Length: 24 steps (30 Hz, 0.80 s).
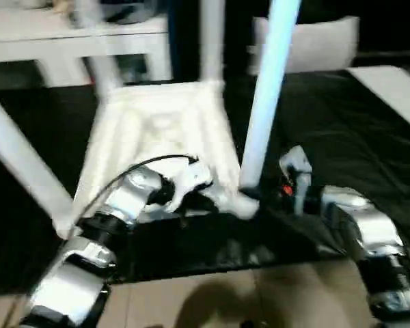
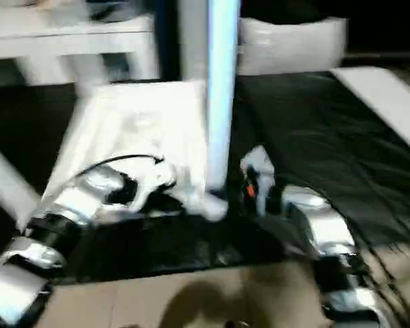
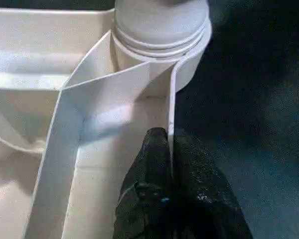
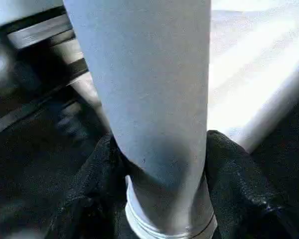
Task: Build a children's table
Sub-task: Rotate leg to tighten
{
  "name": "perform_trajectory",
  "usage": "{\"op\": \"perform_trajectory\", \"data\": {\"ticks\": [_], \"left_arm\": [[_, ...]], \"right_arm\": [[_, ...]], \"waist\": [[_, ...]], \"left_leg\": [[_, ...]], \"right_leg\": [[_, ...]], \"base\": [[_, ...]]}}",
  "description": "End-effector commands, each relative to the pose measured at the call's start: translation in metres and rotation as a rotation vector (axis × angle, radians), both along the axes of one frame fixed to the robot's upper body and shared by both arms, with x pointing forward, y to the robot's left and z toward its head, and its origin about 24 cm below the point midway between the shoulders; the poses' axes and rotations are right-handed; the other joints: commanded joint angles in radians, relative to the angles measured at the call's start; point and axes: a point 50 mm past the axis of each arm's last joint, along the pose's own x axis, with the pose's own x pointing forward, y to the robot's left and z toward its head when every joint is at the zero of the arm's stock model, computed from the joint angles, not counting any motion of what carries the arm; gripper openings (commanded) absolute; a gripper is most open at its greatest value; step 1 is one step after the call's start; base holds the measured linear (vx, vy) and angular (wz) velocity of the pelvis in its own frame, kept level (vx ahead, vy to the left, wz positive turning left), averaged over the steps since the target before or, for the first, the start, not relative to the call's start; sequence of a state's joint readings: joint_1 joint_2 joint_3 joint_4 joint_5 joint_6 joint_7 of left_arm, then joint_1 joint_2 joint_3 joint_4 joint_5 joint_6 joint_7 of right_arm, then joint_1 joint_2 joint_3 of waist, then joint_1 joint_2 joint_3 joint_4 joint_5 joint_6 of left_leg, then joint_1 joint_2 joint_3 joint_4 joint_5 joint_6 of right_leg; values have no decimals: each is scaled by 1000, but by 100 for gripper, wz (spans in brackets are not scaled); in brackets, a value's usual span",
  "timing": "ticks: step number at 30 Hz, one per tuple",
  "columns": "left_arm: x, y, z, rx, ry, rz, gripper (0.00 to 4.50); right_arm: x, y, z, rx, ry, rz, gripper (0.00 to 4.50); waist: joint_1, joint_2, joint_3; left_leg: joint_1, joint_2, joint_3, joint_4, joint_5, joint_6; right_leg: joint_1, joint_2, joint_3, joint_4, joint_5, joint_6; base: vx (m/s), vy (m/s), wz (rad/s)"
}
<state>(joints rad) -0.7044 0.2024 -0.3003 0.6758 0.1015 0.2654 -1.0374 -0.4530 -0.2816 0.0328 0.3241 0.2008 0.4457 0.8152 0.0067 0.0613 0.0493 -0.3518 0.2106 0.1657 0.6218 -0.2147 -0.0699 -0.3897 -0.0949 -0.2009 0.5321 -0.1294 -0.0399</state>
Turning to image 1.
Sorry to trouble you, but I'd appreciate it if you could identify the white plastic table leg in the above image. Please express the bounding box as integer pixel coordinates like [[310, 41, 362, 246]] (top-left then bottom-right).
[[197, 0, 226, 86], [241, 0, 301, 195], [0, 85, 74, 233], [77, 0, 124, 98]]

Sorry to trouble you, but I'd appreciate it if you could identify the black mat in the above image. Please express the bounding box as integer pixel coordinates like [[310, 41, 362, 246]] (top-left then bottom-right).
[[0, 68, 410, 284]]

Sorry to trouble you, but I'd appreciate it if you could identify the white flat board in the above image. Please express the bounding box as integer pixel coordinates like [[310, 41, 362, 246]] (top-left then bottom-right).
[[344, 64, 410, 136]]

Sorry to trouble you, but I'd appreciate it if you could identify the grey cushion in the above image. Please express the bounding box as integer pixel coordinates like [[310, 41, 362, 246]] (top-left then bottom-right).
[[247, 15, 361, 74]]

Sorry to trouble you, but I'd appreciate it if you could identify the black cabinet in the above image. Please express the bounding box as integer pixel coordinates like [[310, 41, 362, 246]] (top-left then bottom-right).
[[167, 0, 271, 85]]

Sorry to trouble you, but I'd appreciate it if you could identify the dark bag on cabinet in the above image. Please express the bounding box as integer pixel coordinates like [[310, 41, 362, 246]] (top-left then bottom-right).
[[102, 0, 151, 25]]

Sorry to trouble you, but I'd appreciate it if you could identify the white cabinet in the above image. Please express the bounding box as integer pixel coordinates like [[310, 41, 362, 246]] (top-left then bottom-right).
[[0, 6, 174, 88]]

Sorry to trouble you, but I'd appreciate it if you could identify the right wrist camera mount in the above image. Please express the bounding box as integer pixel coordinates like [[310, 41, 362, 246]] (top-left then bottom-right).
[[279, 145, 314, 216]]

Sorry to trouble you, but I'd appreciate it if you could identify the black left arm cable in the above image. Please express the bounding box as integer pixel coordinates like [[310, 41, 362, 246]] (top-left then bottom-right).
[[68, 154, 200, 236]]

